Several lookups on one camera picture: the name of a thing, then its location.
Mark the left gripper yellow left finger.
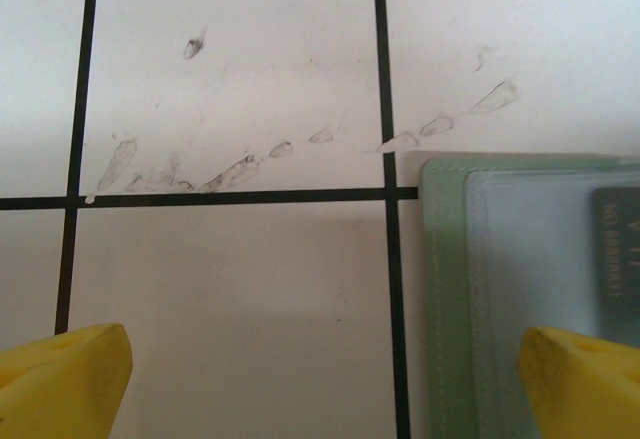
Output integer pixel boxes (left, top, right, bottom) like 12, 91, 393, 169
0, 323, 134, 439

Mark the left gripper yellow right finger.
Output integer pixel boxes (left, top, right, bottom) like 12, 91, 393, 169
518, 327, 640, 439

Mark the dark credit card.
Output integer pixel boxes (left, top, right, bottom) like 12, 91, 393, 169
592, 186, 640, 343

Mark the green card holder wallet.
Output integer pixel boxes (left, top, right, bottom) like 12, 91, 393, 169
418, 155, 640, 439

